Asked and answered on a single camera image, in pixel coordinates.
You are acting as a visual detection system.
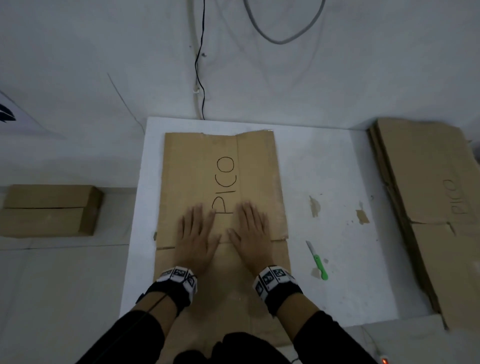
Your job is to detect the person's right hand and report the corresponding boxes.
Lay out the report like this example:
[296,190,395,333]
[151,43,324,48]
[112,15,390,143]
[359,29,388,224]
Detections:
[226,201,275,277]

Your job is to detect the white table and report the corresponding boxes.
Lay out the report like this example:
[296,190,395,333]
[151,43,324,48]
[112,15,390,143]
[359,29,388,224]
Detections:
[119,116,443,329]

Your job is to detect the person's black trouser legs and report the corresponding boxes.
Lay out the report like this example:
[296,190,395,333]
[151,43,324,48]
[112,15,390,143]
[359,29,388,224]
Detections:
[172,331,297,364]

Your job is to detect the white recycling symbol sign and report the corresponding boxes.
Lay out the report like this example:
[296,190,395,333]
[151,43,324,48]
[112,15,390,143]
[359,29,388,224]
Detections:
[0,89,61,138]

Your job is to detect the person's right forearm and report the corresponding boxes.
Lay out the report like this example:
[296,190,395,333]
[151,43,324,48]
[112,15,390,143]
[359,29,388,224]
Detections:
[275,292,380,364]

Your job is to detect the white wall cable conduit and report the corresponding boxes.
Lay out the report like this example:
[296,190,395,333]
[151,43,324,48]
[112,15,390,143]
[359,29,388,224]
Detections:
[189,0,203,119]

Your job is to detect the thin black wall cable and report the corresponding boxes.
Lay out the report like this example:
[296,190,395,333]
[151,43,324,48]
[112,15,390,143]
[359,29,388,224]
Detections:
[194,0,206,120]

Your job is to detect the brown cardboard box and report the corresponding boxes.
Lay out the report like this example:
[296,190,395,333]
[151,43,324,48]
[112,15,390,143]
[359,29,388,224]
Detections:
[374,118,480,331]
[152,129,293,364]
[0,184,105,238]

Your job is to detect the green handled knife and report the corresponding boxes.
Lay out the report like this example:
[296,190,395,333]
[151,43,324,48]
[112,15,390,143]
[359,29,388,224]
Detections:
[305,240,329,281]

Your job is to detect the grey looped wall cable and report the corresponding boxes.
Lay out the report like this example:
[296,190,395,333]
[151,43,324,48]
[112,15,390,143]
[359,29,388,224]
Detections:
[243,0,326,45]

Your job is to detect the person's left forearm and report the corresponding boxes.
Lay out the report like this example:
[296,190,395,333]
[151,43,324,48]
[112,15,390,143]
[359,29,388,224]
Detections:
[76,292,179,364]

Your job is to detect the person's left hand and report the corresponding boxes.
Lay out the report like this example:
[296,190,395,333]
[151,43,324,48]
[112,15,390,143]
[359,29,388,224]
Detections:
[176,204,222,277]

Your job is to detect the stack of boxes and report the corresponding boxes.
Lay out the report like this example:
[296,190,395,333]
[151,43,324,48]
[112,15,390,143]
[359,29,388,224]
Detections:
[367,125,443,314]

